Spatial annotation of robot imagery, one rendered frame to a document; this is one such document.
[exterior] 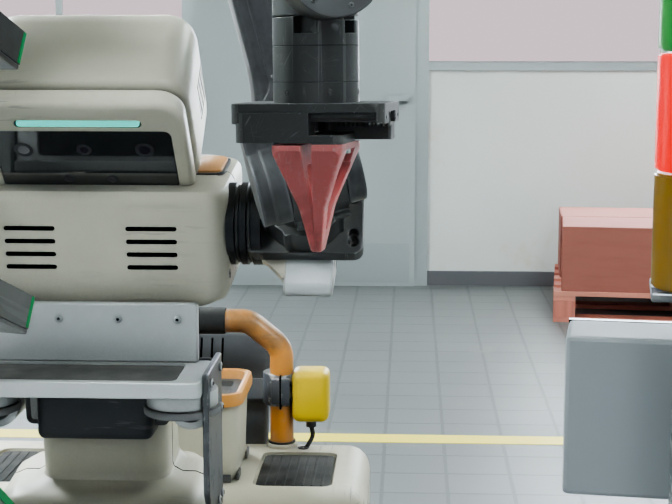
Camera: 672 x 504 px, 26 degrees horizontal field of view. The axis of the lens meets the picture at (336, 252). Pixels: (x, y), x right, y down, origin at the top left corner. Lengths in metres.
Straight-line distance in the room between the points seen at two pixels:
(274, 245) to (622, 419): 0.88
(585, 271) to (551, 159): 1.13
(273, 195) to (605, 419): 0.75
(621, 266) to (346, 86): 6.15
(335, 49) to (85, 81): 0.52
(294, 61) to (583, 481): 0.40
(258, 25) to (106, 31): 0.19
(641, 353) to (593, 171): 7.44
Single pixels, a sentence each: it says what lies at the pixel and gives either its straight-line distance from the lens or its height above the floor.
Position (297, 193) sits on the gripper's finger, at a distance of 0.95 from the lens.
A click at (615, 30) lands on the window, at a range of 8.03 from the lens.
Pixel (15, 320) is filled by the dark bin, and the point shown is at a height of 1.20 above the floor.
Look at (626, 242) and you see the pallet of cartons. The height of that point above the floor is 0.39.
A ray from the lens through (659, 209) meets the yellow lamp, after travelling 0.63.
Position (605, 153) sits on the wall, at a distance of 8.07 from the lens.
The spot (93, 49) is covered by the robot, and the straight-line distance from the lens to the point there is 1.46.
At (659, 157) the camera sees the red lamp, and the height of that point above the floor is 1.32.
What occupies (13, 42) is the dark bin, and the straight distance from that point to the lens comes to 0.89.
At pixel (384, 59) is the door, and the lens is 7.92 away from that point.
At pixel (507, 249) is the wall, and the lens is 8.07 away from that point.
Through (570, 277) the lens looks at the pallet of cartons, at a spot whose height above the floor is 0.22.
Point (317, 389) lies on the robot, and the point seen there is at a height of 0.90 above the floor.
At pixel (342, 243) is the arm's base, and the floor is 1.16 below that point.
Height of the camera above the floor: 1.37
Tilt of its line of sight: 8 degrees down
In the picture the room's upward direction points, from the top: straight up
